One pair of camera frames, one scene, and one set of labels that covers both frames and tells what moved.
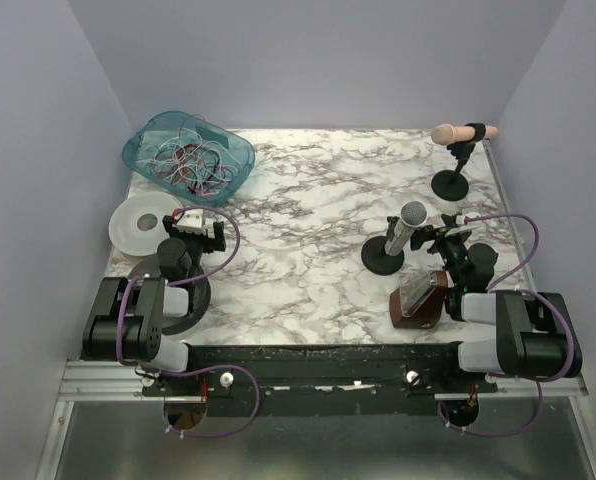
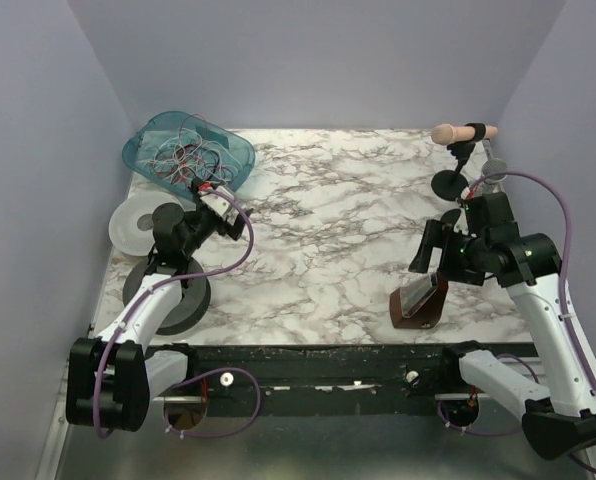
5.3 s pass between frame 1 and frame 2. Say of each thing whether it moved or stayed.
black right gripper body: stayed
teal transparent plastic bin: stayed
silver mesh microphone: moved
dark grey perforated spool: stayed
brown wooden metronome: stayed
